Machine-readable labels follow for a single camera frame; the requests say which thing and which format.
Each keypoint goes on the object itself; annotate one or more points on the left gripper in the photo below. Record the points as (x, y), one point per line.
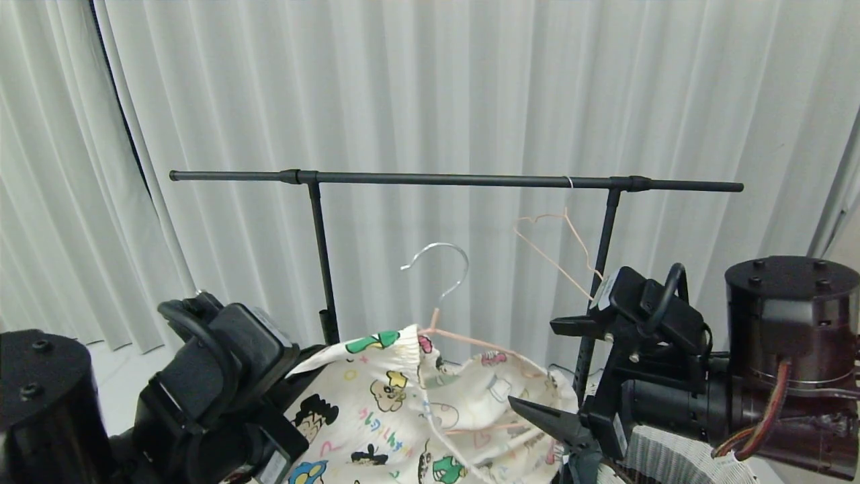
(269, 444)

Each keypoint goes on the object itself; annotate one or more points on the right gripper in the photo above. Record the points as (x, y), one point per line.
(672, 410)

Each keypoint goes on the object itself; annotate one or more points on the pink clothes hanger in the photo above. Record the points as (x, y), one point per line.
(435, 318)
(537, 249)

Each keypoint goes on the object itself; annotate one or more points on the cream printed shorts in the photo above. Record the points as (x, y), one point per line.
(403, 430)

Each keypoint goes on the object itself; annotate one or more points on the white laundry basket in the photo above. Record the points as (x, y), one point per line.
(672, 464)

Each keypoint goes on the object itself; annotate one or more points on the black clothes rack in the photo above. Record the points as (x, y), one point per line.
(403, 179)

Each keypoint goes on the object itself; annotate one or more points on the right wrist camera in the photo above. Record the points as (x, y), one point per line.
(631, 302)

